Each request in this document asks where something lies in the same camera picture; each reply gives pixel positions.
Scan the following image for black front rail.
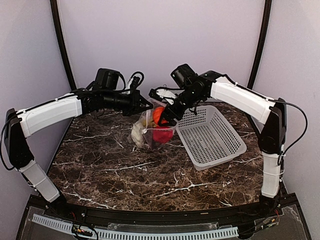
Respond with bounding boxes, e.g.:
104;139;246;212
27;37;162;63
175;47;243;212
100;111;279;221
33;194;297;226

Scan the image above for orange toy pumpkin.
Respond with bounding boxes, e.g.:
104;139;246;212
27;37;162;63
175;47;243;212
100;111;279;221
152;106;165;126

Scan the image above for black frame post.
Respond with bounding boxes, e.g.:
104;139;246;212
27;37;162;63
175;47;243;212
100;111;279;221
49;0;77;91
247;0;273;90

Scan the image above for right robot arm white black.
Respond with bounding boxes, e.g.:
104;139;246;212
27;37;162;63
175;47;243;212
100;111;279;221
157;63;301;217

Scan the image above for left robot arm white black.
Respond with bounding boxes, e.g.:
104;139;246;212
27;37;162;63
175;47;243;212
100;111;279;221
0;68;153;218

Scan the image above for right black frame post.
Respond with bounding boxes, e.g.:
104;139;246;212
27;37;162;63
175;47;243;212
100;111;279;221
247;0;273;90

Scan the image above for red toy bell pepper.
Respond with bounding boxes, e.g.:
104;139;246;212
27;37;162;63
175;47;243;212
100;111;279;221
152;126;174;144

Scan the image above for small circuit board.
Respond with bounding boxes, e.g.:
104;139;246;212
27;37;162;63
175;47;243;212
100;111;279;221
71;225;93;237

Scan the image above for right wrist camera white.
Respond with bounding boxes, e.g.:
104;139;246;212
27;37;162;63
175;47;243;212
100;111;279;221
148;88;177;105

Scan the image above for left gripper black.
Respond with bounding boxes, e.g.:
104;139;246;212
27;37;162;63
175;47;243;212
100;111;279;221
103;88;154;116

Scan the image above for left black frame post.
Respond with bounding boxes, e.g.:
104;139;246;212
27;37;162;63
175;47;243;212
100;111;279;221
49;0;77;91

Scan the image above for white toy cauliflower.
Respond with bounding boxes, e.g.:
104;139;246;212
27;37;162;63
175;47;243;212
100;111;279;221
131;122;145;148

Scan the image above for white slotted cable duct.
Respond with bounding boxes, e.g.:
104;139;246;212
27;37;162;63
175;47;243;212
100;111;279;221
32;214;239;240

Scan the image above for white plastic mesh basket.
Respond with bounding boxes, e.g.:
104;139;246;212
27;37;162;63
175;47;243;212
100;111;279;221
176;105;247;171

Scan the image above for clear zip top bag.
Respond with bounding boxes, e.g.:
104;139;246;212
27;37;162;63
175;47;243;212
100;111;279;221
130;98;177;151

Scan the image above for dark red toy grapes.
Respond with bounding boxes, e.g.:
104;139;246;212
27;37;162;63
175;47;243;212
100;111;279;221
148;140;161;151

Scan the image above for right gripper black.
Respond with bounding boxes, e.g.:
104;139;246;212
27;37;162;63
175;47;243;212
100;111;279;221
157;87;203;126

